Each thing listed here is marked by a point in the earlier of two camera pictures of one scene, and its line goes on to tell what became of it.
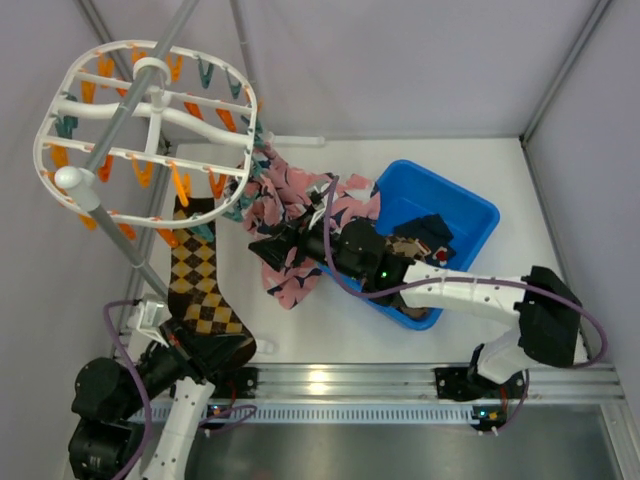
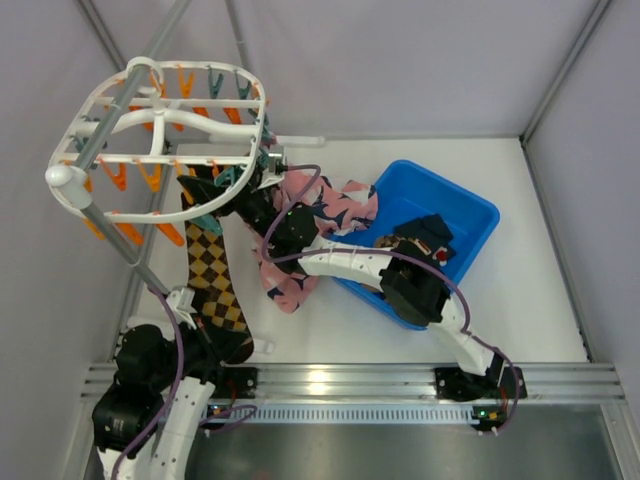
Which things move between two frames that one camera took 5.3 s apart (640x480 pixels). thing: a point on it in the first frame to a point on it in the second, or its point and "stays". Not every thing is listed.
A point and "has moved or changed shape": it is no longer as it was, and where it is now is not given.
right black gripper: x=291 y=245 to x=236 y=195
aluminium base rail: x=548 y=382 stays
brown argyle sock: x=196 y=301 has moved or changed shape
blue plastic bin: x=409 y=192 stays
